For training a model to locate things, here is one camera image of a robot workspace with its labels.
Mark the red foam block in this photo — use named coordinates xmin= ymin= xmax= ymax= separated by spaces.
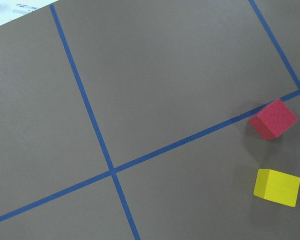
xmin=248 ymin=99 xmax=298 ymax=140

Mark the yellow foam block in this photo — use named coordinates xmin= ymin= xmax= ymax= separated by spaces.
xmin=253 ymin=168 xmax=300 ymax=208

